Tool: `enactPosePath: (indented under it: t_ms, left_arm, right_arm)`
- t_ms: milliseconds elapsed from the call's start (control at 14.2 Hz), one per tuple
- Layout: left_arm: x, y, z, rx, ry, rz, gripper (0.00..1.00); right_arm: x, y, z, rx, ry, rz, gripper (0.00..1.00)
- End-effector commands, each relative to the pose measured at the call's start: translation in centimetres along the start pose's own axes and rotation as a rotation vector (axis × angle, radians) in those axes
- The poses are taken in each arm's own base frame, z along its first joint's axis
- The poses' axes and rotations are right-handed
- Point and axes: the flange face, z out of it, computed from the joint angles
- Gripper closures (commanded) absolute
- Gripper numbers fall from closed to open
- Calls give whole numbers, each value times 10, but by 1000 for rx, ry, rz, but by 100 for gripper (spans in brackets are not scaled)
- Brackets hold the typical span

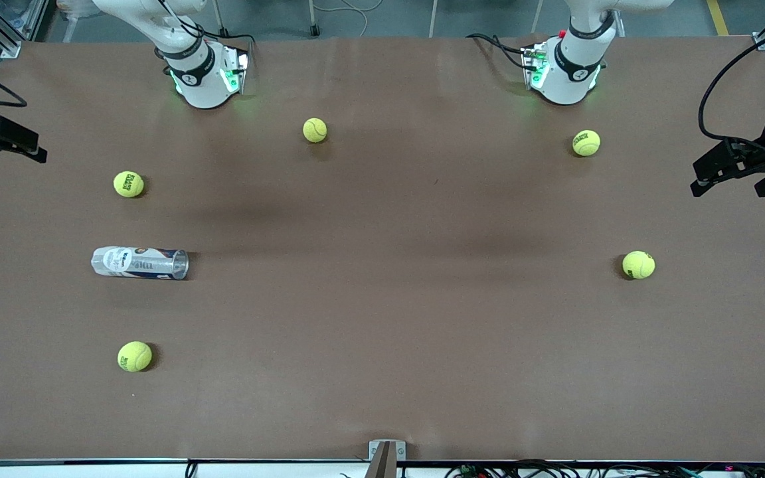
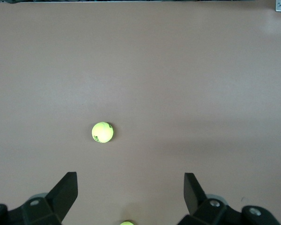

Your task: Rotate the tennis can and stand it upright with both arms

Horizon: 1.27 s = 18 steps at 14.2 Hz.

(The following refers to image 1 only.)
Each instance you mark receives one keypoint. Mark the clear plastic tennis ball can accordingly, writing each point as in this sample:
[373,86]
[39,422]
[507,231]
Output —
[137,263]

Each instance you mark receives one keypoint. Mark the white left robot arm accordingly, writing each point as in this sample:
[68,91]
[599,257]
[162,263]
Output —
[568,76]

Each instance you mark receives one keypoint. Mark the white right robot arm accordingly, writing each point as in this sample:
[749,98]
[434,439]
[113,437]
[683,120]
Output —
[203,86]

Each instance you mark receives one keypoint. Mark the yellow tennis ball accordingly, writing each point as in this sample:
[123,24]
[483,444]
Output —
[129,184]
[315,130]
[586,143]
[135,356]
[638,265]

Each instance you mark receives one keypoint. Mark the metal stand leg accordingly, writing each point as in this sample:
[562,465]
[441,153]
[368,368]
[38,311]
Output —
[537,13]
[433,16]
[314,16]
[221,16]

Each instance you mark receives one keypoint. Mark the silver metal table bracket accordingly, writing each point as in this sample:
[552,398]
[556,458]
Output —
[401,451]

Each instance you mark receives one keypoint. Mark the brown camera mount pole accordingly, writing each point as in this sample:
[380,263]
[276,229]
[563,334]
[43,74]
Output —
[382,466]

